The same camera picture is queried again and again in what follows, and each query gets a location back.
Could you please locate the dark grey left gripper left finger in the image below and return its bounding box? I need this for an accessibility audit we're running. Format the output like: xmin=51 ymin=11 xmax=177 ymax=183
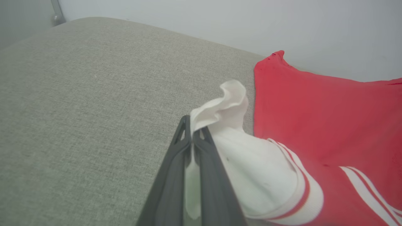
xmin=136 ymin=115 xmax=192 ymax=226

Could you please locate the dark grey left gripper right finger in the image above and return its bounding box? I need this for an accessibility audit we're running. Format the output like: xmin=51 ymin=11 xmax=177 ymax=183
xmin=193 ymin=126 xmax=248 ymax=226

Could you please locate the red and white garment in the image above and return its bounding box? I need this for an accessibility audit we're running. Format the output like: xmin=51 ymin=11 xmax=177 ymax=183
xmin=184 ymin=50 xmax=402 ymax=226

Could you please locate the grey fabric sofa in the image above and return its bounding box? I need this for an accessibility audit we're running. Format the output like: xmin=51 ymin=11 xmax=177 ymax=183
xmin=0 ymin=16 xmax=267 ymax=226

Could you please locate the grey metal pole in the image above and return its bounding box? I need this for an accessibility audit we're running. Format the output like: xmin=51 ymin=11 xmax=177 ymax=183
xmin=50 ymin=0 xmax=67 ymax=26

